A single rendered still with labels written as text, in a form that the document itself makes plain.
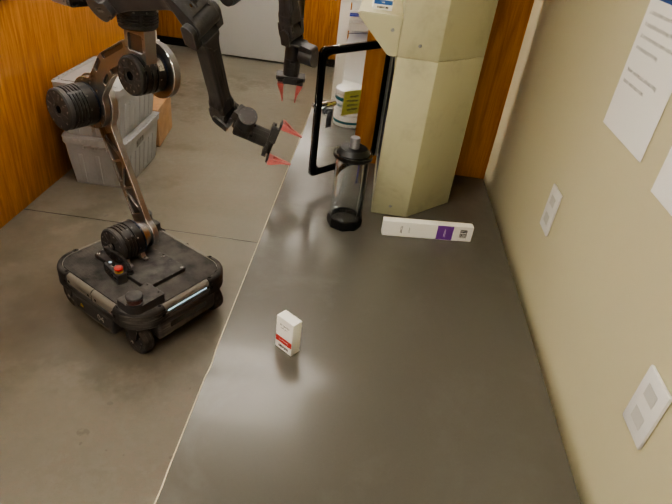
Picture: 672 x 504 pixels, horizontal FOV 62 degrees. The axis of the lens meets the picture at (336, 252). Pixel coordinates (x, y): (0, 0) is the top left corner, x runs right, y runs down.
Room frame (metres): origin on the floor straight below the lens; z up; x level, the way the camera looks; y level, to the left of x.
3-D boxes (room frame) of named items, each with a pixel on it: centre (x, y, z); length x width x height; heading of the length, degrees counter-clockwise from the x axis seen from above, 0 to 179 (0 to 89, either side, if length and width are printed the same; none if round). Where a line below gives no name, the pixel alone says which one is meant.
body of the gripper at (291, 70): (1.98, 0.24, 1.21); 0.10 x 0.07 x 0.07; 96
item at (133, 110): (3.37, 1.54, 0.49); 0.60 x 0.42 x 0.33; 179
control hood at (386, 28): (1.67, -0.04, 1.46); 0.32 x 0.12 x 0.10; 179
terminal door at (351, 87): (1.71, 0.02, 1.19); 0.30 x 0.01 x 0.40; 138
